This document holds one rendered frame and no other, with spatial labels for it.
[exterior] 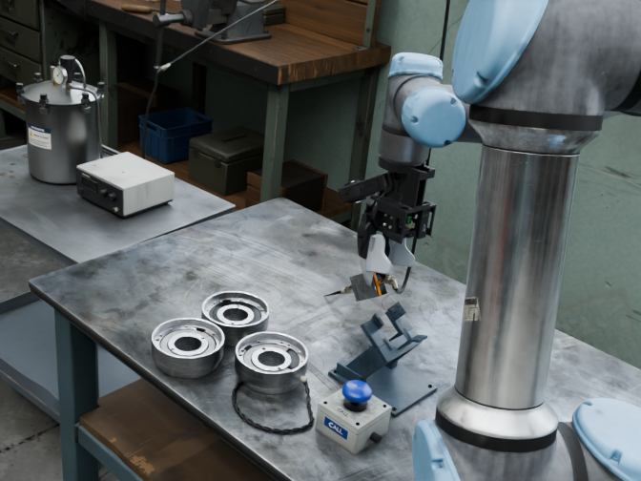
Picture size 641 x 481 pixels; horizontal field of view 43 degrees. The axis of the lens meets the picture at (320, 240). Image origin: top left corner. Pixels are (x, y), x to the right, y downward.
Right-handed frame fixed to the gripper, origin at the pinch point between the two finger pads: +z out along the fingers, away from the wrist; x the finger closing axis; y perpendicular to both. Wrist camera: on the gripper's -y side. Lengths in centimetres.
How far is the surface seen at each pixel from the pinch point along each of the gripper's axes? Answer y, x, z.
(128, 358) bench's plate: -13.3, -36.9, 10.6
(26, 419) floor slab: -105, -12, 84
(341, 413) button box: 18.6, -24.5, 6.7
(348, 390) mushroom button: 18.3, -23.4, 3.7
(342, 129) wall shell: -135, 128, 25
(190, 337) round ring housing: -8.9, -29.1, 7.3
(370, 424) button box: 21.8, -22.3, 7.3
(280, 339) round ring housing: -0.5, -18.7, 6.6
